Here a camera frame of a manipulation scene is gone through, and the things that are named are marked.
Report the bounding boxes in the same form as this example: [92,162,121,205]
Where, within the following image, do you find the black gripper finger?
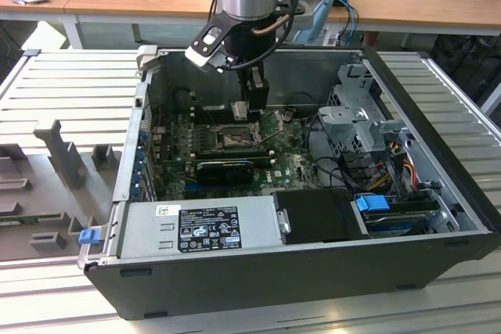
[247,67,271,122]
[239,70,251,103]

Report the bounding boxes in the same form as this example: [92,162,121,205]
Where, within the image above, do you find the silver square CPU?
[230,101,250,122]

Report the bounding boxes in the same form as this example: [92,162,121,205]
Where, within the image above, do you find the CPU socket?
[213,124,262,151]

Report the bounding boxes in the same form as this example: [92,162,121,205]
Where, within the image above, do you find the pale blue teach pendant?
[293,0,336,45]

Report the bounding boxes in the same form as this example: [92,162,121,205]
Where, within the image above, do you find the green motherboard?
[150,109,333,200]

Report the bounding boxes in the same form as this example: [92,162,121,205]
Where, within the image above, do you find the black graphics card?
[195,160,254,185]

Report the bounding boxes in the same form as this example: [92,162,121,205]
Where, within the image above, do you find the silver metal disk bay cage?
[316,63,416,155]

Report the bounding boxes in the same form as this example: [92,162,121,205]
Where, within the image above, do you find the blue disk carrier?
[355,192,430,238]

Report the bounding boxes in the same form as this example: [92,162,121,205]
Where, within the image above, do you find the grey power supply unit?
[117,195,283,259]

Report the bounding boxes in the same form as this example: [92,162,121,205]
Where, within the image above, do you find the black open PC case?
[77,46,501,321]

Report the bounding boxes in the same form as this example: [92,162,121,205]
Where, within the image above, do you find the grey parts rack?
[0,118,126,263]

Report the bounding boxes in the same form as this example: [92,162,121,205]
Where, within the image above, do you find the green RAM stick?
[0,213,66,226]

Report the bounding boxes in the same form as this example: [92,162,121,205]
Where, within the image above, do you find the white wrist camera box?
[184,23,232,71]

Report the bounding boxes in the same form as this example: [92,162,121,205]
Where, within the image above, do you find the grey wrist bracket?
[276,4,314,24]

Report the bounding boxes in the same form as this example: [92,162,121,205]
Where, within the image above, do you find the grey plastic case handle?
[135,45,158,74]

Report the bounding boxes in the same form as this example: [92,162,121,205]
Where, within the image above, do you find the silver power supply handle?
[276,208,293,235]

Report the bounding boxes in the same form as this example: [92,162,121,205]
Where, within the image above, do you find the yellow and red wire bundle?
[367,157,419,191]

